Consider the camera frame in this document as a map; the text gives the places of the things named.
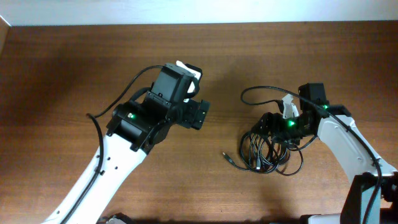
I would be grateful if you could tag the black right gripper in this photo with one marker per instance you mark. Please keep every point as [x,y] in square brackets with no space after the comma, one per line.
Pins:
[275,129]

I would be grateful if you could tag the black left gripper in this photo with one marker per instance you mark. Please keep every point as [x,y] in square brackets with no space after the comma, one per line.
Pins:
[189,119]

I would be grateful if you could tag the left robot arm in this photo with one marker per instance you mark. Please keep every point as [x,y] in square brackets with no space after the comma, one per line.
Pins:
[136,126]

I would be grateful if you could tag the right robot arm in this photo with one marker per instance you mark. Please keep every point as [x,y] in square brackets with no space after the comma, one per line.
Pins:
[372,197]

